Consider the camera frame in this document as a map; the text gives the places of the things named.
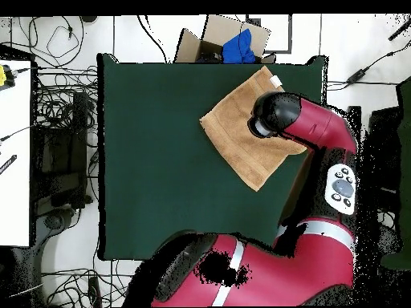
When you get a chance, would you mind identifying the black equipment stand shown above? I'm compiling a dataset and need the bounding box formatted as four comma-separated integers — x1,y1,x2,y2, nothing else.
346,105,402,219
31,91,94,209

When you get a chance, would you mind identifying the dark green table cloth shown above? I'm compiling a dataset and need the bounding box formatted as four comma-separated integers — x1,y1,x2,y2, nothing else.
96,52,328,261

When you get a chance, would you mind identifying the black power adapter with cable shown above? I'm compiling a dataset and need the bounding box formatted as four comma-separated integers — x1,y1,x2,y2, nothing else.
326,41,411,92

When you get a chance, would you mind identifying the white desk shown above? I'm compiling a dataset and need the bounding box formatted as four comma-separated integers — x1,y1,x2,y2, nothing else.
0,59,33,248

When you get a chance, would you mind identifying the grey looped cable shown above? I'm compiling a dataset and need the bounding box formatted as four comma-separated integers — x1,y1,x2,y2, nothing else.
28,15,85,68

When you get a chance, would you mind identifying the orange terry towel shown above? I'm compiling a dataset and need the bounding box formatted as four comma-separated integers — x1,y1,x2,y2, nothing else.
198,65,309,193

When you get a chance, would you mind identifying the blue cloth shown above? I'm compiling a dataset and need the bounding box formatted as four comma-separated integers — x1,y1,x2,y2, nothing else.
222,28,257,64

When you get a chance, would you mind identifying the black cable tangle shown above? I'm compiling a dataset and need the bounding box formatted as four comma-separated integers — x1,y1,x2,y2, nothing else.
31,63,99,136
375,205,399,232
41,259,136,307

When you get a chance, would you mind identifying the yellow and black device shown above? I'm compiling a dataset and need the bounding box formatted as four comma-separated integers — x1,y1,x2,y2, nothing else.
0,63,16,92

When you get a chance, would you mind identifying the brown cardboard box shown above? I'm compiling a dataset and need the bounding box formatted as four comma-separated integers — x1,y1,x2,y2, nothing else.
173,14,277,64

